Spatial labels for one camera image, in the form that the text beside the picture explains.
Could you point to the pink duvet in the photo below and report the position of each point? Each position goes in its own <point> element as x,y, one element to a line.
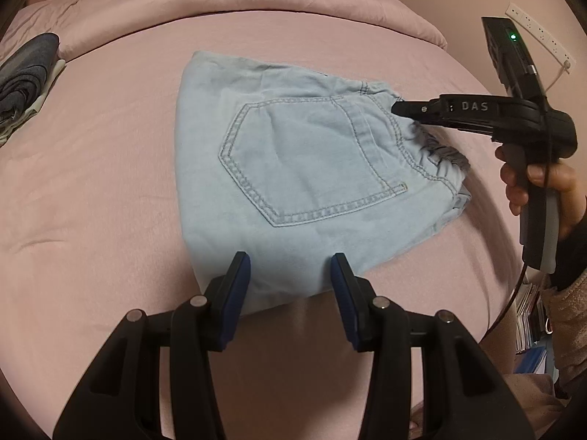
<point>229,4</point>

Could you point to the person's right hand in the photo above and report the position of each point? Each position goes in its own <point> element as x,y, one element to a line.
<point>571,192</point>

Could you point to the blue box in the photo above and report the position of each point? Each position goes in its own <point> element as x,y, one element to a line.
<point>532,360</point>

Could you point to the light blue denim pants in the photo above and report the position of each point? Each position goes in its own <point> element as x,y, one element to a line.
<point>298,146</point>

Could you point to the person's right forearm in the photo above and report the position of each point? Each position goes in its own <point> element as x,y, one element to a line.
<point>571,321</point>

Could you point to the stack of books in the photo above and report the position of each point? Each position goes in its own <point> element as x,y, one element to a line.
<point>529,316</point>

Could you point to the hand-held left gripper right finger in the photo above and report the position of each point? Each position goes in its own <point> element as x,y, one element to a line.
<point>346,302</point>

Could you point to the folded dark blue jeans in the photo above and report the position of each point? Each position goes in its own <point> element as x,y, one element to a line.
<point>23,78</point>

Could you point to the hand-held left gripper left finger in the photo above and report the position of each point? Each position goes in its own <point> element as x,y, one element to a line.
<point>236,302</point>

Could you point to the white power strip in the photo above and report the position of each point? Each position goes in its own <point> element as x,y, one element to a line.
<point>541,32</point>

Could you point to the pink bed sheet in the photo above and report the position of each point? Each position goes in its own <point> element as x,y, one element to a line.
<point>91,192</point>

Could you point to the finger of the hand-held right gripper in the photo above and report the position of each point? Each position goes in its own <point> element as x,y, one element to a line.
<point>440,110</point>

